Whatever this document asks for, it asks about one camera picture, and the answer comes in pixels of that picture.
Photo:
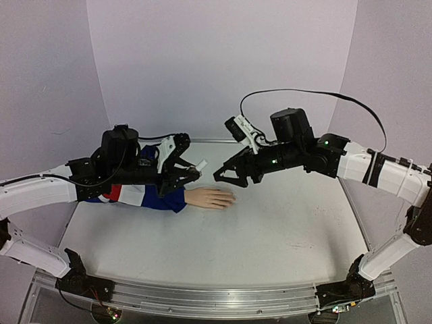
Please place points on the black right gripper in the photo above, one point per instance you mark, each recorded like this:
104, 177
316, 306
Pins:
248, 167

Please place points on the aluminium front rail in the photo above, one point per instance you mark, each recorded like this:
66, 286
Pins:
222, 303

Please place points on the mannequin hand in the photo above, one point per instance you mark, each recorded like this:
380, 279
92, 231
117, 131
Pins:
209, 198

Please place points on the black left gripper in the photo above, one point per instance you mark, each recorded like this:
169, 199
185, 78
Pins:
173, 180

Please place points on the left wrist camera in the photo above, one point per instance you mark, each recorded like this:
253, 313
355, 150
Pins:
171, 147

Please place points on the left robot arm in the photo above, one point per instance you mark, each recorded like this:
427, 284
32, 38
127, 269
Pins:
50, 187

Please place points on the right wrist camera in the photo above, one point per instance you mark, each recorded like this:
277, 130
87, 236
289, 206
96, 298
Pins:
244, 133

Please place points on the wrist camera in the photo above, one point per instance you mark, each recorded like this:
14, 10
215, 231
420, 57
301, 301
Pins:
244, 133
171, 147

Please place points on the blue red white jacket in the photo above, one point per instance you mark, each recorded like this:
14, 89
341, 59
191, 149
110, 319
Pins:
143, 196

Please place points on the pink nail polish bottle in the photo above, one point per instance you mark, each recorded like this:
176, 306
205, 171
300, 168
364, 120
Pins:
195, 172

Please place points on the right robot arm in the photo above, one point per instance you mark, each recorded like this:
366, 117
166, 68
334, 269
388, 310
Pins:
400, 191

